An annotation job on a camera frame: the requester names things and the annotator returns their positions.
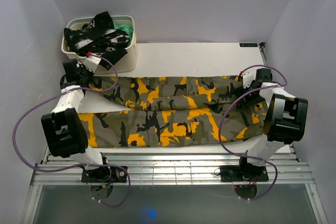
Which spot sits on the black white patterned trousers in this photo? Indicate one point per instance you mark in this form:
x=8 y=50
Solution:
x=99 y=37

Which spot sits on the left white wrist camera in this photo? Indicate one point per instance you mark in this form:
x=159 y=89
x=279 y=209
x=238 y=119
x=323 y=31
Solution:
x=91 y=62

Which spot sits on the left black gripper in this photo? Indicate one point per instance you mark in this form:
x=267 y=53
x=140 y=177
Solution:
x=89 y=72

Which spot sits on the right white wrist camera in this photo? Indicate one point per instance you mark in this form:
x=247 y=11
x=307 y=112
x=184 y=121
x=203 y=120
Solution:
x=247 y=79

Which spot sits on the yellow camouflage trousers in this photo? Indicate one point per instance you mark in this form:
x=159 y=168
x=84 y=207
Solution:
x=171 y=112

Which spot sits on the green cloth in basket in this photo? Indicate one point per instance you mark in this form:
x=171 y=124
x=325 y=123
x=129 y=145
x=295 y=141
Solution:
x=126 y=28

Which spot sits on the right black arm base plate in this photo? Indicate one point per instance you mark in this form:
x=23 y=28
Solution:
x=234 y=173

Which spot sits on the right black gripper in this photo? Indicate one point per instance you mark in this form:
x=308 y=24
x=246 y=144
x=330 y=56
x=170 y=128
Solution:
x=253 y=102

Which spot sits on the blue table label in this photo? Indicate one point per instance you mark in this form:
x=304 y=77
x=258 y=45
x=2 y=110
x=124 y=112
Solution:
x=248 y=44

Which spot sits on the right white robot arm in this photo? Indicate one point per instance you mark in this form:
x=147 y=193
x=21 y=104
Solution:
x=283 y=124

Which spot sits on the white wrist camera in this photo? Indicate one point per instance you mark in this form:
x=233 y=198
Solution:
x=247 y=79
x=91 y=62

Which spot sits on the aluminium table edge rail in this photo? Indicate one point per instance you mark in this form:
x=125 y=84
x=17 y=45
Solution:
x=262 y=48

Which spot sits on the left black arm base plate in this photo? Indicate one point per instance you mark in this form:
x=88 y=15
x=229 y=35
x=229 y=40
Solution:
x=118 y=174

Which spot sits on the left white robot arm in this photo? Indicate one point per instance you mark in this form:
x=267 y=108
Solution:
x=63 y=129

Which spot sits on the aluminium front rail frame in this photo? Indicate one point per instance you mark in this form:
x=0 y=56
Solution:
x=177 y=169

